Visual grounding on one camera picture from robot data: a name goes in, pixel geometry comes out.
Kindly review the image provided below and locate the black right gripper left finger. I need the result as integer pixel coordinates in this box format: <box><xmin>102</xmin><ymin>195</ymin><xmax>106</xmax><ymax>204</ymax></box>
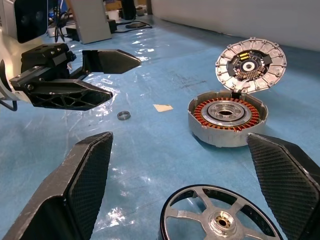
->
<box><xmin>2</xmin><ymin>131</ymin><xmax>114</xmax><ymax>240</ymax></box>

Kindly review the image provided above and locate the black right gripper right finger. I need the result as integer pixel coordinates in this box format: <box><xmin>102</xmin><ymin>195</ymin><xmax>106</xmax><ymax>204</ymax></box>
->
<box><xmin>246</xmin><ymin>132</ymin><xmax>320</xmax><ymax>240</ymax></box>

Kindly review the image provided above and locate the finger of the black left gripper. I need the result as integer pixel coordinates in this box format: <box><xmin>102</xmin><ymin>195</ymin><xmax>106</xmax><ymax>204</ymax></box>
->
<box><xmin>81</xmin><ymin>49</ymin><xmax>142</xmax><ymax>75</ymax></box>
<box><xmin>23</xmin><ymin>79</ymin><xmax>114</xmax><ymax>112</ymax></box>

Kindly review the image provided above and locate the spoked silver wheel rotor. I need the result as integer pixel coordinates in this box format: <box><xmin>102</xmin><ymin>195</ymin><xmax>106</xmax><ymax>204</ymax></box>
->
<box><xmin>159</xmin><ymin>184</ymin><xmax>285</xmax><ymax>240</ymax></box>

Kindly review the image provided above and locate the grey round tin lid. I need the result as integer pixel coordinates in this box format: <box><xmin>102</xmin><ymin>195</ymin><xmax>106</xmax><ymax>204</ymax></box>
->
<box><xmin>215</xmin><ymin>36</ymin><xmax>288</xmax><ymax>95</ymax></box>

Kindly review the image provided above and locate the round metal tin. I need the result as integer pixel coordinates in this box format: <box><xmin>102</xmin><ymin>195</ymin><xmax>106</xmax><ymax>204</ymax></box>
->
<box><xmin>187</xmin><ymin>90</ymin><xmax>269</xmax><ymax>148</ymax></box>

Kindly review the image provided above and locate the white power strip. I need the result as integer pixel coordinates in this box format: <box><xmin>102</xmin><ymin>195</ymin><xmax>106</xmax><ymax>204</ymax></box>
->
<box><xmin>46</xmin><ymin>23</ymin><xmax>76</xmax><ymax>39</ymax></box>

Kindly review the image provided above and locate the black power adapter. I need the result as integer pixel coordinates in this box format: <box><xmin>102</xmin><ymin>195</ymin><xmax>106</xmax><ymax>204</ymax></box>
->
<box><xmin>107</xmin><ymin>19</ymin><xmax>118</xmax><ymax>33</ymax></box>

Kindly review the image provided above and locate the beige tape piece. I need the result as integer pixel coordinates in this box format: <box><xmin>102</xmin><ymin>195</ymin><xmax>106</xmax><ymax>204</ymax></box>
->
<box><xmin>152</xmin><ymin>103</ymin><xmax>174</xmax><ymax>113</ymax></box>

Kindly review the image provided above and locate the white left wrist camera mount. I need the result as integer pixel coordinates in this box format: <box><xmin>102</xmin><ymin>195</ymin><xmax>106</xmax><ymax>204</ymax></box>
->
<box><xmin>0</xmin><ymin>0</ymin><xmax>50</xmax><ymax>104</ymax></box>

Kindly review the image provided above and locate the black floor cable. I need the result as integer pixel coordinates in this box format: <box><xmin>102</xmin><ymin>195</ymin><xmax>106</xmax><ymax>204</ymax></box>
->
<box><xmin>116</xmin><ymin>21</ymin><xmax>153</xmax><ymax>33</ymax></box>

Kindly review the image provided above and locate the grey metal post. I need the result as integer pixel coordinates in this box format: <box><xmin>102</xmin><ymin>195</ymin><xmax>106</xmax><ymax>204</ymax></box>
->
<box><xmin>68</xmin><ymin>0</ymin><xmax>113</xmax><ymax>45</ymax></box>

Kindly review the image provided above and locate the small grey bearing ring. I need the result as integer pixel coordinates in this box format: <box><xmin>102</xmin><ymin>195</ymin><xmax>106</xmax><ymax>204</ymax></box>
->
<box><xmin>116</xmin><ymin>110</ymin><xmax>131</xmax><ymax>123</ymax></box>

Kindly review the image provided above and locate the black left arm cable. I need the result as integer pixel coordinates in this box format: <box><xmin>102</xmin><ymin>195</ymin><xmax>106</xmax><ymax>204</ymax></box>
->
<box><xmin>0</xmin><ymin>99</ymin><xmax>18</xmax><ymax>112</ymax></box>

